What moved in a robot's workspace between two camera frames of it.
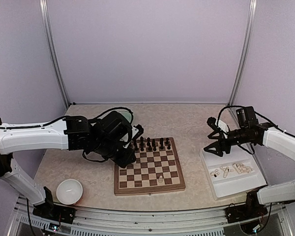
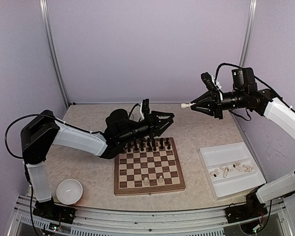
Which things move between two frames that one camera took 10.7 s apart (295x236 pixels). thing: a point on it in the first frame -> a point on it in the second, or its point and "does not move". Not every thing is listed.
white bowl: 69,191 does not move
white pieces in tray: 240,168 does not move
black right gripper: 218,144 -> 217,108
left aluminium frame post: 44,9 does not move
